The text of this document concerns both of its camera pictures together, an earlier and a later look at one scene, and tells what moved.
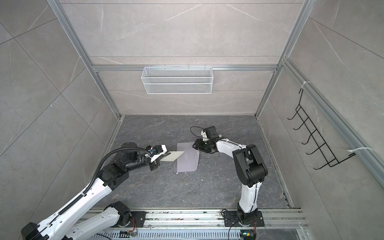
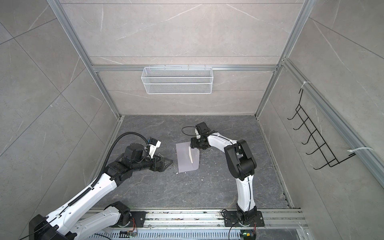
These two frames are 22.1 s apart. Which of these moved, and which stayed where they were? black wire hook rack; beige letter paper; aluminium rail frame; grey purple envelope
Moved: beige letter paper
Stayed: black wire hook rack; grey purple envelope; aluminium rail frame
